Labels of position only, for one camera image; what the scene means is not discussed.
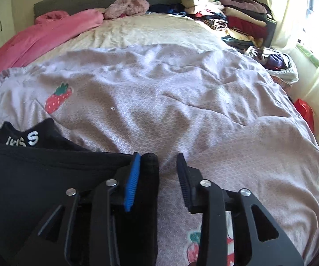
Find pink quilt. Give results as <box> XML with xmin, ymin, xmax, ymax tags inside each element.
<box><xmin>0</xmin><ymin>9</ymin><xmax>106</xmax><ymax>97</ymax></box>

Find dark blue clothes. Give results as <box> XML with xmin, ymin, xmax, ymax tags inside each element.
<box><xmin>148</xmin><ymin>3</ymin><xmax>188</xmax><ymax>16</ymax></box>

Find dark storage box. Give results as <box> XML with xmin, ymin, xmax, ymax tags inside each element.
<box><xmin>262</xmin><ymin>19</ymin><xmax>277</xmax><ymax>48</ymax></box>

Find cream curtain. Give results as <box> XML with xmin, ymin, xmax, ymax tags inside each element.
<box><xmin>267</xmin><ymin>0</ymin><xmax>315</xmax><ymax>54</ymax></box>

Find black sweater with orange patches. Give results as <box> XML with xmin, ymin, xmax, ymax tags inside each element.
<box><xmin>0</xmin><ymin>118</ymin><xmax>160</xmax><ymax>266</ymax></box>

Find beige bed sheet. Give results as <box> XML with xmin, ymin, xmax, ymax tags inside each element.
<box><xmin>34</xmin><ymin>14</ymin><xmax>232</xmax><ymax>56</ymax></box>

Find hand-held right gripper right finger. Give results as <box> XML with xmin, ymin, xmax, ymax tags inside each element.
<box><xmin>176</xmin><ymin>153</ymin><xmax>305</xmax><ymax>266</ymax></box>

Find strawberry print lilac blanket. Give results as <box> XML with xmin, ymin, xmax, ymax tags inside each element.
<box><xmin>0</xmin><ymin>43</ymin><xmax>319</xmax><ymax>266</ymax></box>

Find white plastic bag of clothes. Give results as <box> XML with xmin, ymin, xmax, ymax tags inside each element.
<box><xmin>245</xmin><ymin>46</ymin><xmax>299</xmax><ymax>84</ymax></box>

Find pink fluffy garment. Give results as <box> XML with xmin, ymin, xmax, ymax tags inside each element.
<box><xmin>104</xmin><ymin>0</ymin><xmax>151</xmax><ymax>20</ymax></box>

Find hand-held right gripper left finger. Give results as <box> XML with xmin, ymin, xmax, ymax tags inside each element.
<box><xmin>12</xmin><ymin>152</ymin><xmax>142</xmax><ymax>266</ymax></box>

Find red bag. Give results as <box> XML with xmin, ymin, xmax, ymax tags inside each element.
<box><xmin>294</xmin><ymin>98</ymin><xmax>315</xmax><ymax>133</ymax></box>

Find pile of folded clothes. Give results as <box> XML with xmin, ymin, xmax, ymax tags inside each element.
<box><xmin>180</xmin><ymin>0</ymin><xmax>273</xmax><ymax>51</ymax></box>

